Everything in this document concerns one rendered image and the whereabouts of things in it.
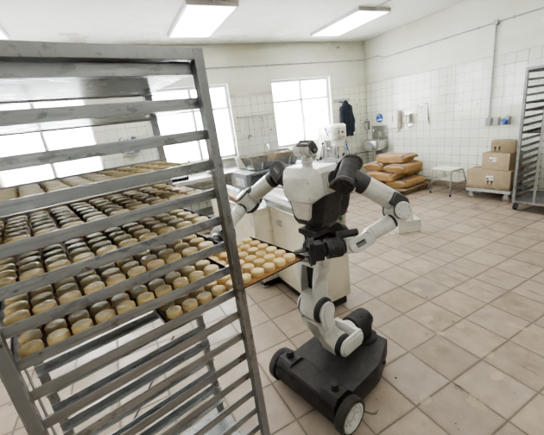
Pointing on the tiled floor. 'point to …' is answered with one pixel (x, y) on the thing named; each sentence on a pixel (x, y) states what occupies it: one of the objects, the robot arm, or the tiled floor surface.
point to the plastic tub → (409, 225)
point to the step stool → (449, 176)
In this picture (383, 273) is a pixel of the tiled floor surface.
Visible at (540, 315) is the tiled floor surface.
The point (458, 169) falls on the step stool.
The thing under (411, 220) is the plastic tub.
